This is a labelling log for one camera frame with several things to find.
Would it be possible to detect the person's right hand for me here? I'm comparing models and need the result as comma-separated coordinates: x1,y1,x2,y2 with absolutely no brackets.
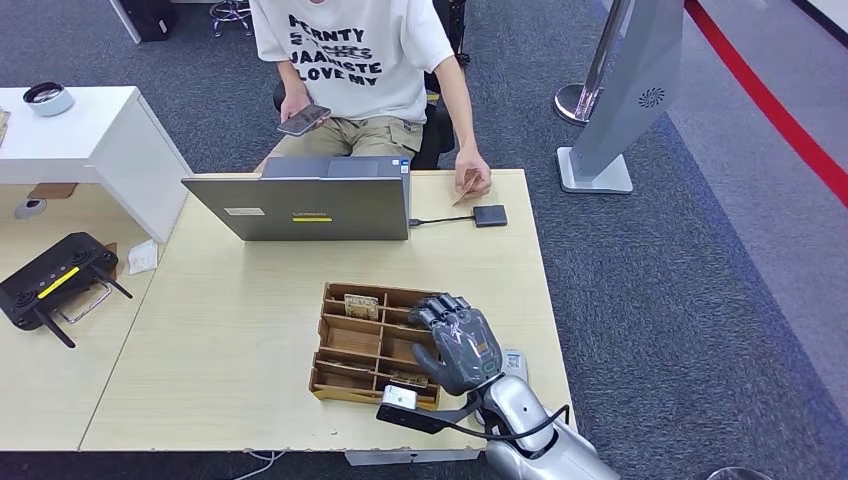
279,95,333,134

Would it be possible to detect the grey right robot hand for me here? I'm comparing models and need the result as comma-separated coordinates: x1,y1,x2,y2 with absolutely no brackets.
408,293,505,397

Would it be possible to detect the person's left hand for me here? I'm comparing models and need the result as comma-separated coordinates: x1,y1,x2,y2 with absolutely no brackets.
453,146,493,200

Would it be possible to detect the dark smartphone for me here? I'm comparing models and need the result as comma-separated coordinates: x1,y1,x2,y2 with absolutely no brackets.
276,104,333,138

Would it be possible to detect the gold ID card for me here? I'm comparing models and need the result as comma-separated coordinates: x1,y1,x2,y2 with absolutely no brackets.
451,173,480,208

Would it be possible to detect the white card reader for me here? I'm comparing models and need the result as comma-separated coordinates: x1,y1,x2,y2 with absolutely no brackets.
475,349,530,427

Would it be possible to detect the person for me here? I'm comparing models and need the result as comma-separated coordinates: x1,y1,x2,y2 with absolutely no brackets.
248,0,493,200

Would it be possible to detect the black office chair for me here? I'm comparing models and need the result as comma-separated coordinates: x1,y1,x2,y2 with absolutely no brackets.
272,0,472,170

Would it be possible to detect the small black square device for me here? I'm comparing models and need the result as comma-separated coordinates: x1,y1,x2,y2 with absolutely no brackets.
472,204,509,229

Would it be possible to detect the grey laptop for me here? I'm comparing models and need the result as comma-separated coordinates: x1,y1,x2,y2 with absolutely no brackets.
181,156,412,242

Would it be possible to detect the chrome stool base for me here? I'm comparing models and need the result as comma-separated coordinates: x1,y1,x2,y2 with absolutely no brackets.
208,0,256,38

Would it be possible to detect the wooden compartment tray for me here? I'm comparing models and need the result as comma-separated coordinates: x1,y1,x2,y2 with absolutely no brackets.
308,282,450,413

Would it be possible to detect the black cabinet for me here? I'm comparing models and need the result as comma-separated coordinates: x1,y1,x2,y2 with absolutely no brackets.
115,0,179,45

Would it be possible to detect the silver kiosk stand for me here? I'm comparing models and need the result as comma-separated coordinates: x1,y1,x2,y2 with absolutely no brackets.
555,0,685,195

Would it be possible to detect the white side table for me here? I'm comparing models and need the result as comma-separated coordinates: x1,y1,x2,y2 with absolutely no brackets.
0,86,193,244

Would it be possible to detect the white paper slip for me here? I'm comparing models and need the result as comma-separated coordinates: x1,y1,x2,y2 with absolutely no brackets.
127,239,160,276

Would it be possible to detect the round white and black container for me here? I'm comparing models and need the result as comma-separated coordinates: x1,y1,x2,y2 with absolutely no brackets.
23,81,75,119

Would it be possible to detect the brown flat piece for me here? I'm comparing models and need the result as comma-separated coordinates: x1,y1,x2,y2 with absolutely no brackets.
26,183,79,201

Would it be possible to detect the clear phone case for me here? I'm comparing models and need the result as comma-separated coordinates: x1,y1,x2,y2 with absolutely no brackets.
56,282,113,325

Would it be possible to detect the black router with antennas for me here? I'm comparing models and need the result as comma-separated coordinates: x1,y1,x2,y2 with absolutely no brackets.
0,231,134,350

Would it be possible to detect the round grey rim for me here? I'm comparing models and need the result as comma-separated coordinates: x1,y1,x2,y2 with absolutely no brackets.
705,466,776,480

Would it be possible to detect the thin black device cable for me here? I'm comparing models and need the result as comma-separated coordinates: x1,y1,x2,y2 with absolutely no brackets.
408,215,476,229

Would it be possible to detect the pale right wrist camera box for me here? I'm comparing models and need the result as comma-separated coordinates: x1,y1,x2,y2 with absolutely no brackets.
382,386,419,411

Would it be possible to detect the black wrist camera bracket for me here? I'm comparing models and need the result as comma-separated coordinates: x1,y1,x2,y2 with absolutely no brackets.
375,390,488,437

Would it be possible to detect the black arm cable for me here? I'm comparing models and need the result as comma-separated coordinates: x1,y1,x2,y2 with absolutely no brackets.
457,404,571,443

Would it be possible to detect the white under-desk bracket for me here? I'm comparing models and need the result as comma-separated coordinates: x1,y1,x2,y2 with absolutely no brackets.
344,449,481,468

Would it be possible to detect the chrome stanchion post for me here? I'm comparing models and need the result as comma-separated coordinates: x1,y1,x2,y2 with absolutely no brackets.
553,0,631,127

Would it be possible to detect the white cable under desk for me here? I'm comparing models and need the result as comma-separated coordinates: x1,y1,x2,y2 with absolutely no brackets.
231,450,287,480

